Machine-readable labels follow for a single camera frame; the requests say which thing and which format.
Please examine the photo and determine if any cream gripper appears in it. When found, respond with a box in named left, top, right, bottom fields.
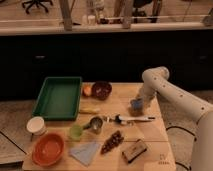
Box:
left=130, top=98, right=149, bottom=116

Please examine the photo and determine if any blue sponge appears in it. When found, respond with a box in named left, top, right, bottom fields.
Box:
left=130, top=99, right=142, bottom=110

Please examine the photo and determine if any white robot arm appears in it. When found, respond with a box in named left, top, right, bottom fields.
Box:
left=136, top=66, right=213, bottom=171

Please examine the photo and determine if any metal measuring cup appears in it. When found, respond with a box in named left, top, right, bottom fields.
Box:
left=83, top=117, right=103, bottom=134

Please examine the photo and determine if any green plastic cup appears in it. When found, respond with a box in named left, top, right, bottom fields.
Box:
left=68, top=124, right=83, bottom=141

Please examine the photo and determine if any white ceramic cup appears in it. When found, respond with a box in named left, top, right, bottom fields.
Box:
left=26, top=116, right=46, bottom=135

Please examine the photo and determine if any dark red bowl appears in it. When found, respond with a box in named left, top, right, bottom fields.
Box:
left=92, top=81, right=112, bottom=100

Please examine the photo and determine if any brown grape bunch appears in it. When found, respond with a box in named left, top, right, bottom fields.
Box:
left=101, top=131, right=124, bottom=154

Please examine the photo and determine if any black wooden-top box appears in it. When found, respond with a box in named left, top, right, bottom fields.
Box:
left=122, top=139, right=147, bottom=164

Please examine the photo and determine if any orange fruit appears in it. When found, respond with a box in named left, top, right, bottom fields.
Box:
left=82, top=85, right=92, bottom=97

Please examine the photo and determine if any yellow banana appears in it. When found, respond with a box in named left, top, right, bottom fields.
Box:
left=79, top=108, right=100, bottom=114

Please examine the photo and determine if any blue cloth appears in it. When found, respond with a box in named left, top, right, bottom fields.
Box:
left=69, top=142, right=100, bottom=166

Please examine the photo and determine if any green plastic tray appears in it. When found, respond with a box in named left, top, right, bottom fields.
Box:
left=33, top=77, right=82, bottom=121

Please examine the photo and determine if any wooden table leg right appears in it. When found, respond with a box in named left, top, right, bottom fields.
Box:
left=122, top=0, right=134, bottom=29

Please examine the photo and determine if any wooden table leg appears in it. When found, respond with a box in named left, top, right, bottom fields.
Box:
left=122, top=0, right=134, bottom=29
left=59, top=0, right=72, bottom=31

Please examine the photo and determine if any orange bowl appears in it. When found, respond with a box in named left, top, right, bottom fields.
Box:
left=32, top=133, right=65, bottom=167

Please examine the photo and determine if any wooden table leg left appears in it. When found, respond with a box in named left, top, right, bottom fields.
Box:
left=59, top=0, right=72, bottom=31

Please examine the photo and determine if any black office chair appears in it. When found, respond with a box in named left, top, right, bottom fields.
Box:
left=22, top=0, right=53, bottom=14

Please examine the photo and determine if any white handled brush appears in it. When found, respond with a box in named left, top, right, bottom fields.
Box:
left=103, top=114, right=156, bottom=127

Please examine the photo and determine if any black floor cable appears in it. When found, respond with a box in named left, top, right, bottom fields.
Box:
left=165, top=124, right=201, bottom=171

